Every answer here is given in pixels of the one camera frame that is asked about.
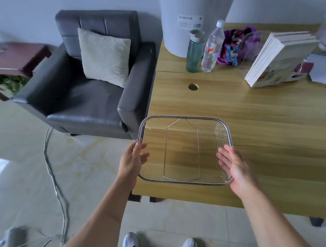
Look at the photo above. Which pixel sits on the person's left hand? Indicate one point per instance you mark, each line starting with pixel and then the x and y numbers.
pixel 128 165

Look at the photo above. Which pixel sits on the person's right hand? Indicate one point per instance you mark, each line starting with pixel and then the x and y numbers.
pixel 242 175

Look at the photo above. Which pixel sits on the person's right thumb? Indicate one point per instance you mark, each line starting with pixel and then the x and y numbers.
pixel 231 152

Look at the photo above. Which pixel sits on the person's left thumb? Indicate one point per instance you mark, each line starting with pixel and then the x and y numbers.
pixel 139 148

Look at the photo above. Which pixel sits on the person's right forearm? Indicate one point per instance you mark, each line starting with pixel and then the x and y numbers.
pixel 272 221

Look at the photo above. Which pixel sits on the person's left forearm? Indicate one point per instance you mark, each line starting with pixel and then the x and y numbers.
pixel 104 216

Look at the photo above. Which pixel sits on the dark table leg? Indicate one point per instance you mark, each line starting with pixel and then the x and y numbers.
pixel 317 222
pixel 155 199
pixel 135 197

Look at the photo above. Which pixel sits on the grey leather armchair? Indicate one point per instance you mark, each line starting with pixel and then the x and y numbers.
pixel 76 101

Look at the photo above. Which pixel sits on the person's left white shoe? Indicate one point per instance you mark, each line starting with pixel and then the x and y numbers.
pixel 130 240

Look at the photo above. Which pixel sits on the person's white shoe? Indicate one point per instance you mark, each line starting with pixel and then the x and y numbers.
pixel 189 243
pixel 130 240

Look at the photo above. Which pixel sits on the beige textured cushion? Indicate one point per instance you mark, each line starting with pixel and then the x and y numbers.
pixel 104 58

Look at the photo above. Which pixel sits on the person's right white shoe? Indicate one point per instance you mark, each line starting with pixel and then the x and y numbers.
pixel 189 243

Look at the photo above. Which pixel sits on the illustrated cover book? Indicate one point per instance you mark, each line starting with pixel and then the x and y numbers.
pixel 280 65

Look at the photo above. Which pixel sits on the purple bag of toys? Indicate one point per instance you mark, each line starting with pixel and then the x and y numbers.
pixel 228 51

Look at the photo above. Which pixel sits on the clear plastic water bottle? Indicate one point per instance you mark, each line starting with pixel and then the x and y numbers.
pixel 211 51

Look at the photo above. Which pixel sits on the teal water bottle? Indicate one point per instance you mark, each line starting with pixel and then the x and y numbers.
pixel 194 54

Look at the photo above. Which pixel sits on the white softcover book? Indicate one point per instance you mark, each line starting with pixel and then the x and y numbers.
pixel 264 51

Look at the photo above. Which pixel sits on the clear plastic container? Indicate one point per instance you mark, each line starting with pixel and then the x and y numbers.
pixel 251 44

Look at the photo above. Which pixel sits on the dark red card holder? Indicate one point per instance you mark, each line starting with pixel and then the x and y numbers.
pixel 304 68

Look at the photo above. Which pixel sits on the white paper sheet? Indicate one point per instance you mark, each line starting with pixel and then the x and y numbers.
pixel 318 72

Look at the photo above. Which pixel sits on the large white round bin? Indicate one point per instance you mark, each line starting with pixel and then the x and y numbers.
pixel 175 33

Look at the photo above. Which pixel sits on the green plant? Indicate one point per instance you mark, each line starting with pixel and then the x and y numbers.
pixel 12 84

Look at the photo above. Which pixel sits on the dark red side table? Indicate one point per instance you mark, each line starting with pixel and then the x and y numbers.
pixel 20 56

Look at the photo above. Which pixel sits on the grey blurred object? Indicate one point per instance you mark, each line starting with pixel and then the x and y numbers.
pixel 12 238

